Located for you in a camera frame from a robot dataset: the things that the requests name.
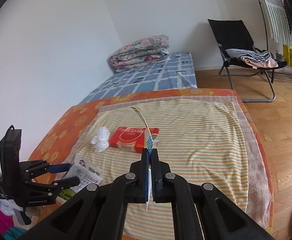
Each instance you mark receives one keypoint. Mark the white tissue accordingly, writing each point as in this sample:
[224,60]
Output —
[100,140]

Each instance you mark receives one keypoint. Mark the red cardboard box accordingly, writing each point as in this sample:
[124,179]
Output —
[128,137]

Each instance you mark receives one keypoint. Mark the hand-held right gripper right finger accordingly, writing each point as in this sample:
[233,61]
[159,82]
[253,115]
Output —
[155,165]

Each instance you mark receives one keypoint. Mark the yellow striped towel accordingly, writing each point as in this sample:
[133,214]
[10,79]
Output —
[198,155]

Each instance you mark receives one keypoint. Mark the green striped hanging towel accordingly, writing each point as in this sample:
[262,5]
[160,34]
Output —
[276,12]

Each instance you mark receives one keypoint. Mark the striped cloth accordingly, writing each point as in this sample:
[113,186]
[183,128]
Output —
[248,55]

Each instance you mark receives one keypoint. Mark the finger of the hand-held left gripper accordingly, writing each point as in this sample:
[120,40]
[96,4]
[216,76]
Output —
[60,167]
[68,182]

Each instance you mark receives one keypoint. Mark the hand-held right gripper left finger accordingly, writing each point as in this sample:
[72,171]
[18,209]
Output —
[144,165]

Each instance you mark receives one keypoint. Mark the pink cloth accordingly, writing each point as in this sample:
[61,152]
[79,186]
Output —
[263,64]

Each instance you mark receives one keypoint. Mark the white paper package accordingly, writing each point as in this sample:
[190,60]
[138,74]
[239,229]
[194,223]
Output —
[148,140]

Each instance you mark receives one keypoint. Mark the black drying rack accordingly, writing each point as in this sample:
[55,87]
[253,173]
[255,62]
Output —
[265,28]

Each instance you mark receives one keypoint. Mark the black folding chair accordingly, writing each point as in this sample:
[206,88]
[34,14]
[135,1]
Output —
[228,32]

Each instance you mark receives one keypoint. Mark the green white milk carton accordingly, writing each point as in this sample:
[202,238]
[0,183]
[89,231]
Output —
[85,177]

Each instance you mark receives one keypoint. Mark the folded floral quilt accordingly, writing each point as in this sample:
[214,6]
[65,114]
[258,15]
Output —
[141,52]

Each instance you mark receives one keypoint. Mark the blue plaid bed sheet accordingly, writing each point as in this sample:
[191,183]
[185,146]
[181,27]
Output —
[148,77]

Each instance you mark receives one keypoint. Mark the teal cloth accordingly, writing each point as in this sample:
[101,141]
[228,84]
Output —
[15,232]

